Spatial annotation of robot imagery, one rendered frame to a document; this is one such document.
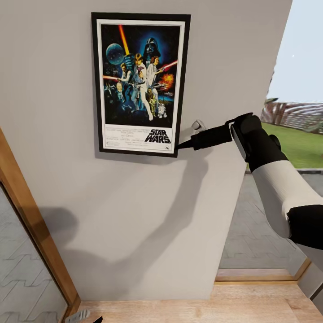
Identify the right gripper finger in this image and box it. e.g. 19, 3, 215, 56
175, 140, 193, 149

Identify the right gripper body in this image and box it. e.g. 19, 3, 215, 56
191, 128, 220, 151

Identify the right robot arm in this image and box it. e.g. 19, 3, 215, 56
175, 113, 323, 273

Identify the poster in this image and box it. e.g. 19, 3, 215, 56
91, 12, 191, 158

